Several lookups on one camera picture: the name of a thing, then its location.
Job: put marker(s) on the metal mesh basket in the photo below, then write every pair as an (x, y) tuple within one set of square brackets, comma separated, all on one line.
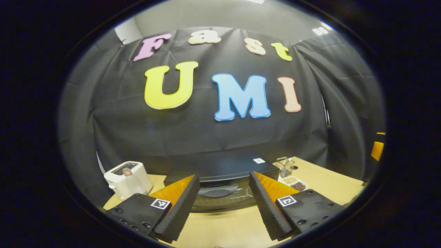
[(285, 168)]

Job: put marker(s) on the white toaster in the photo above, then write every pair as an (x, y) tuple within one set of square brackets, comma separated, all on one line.
[(115, 181)]

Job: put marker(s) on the black backdrop cloth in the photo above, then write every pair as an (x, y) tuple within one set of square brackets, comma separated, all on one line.
[(206, 137)]

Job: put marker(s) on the black electric oven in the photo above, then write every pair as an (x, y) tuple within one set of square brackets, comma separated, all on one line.
[(224, 168)]

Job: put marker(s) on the small ceiling light panel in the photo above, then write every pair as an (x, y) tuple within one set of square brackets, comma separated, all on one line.
[(320, 31)]

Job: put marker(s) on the small clear plastic bottle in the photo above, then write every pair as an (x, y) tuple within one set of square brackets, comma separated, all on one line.
[(134, 184)]

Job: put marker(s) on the white divided dish of beans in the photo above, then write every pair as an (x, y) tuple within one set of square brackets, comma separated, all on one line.
[(296, 184)]

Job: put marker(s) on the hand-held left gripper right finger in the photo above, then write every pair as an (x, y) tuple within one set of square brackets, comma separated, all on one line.
[(267, 210)]

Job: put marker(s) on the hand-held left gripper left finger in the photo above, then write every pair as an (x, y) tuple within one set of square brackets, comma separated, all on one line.
[(179, 213)]

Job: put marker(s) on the large ceiling light panel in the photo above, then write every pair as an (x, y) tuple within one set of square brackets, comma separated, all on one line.
[(255, 1)]

